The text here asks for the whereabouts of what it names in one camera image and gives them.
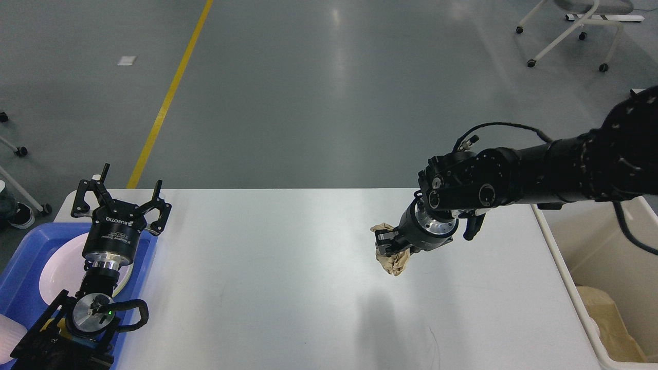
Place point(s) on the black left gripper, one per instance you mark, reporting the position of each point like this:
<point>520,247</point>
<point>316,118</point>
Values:
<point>114,237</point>

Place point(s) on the person in jeans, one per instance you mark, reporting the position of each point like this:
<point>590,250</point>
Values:
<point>14,213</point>

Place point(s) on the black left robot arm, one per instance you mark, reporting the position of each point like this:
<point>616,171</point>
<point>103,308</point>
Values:
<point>76,331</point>

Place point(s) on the brown paper ball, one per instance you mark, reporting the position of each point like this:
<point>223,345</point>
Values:
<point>397,262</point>

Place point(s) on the pink mug dark inside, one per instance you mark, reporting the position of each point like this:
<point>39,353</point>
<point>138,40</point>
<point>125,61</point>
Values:
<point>11,334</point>

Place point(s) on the white paper cup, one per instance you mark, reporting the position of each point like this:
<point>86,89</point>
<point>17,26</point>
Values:
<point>596,327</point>

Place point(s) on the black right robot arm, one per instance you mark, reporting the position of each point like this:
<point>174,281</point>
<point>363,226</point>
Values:
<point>614,163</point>

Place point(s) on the light green plate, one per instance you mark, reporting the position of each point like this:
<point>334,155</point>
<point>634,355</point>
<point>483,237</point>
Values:
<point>124,269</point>

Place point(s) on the white cart frame left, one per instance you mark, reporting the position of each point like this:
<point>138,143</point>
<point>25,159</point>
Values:
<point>21,151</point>

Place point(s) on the white office chair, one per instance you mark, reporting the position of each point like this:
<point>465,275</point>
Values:
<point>597,13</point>

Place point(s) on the pink plate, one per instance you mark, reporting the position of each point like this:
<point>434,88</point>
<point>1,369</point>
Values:
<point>64,270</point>

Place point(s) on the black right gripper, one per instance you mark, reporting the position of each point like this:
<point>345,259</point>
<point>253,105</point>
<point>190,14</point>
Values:
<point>417,231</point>

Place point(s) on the brown paper bag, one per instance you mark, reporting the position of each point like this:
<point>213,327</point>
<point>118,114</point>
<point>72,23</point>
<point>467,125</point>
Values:
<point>611,328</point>

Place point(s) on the cream plastic bin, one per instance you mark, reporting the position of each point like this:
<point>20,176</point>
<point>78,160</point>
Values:
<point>590,249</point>

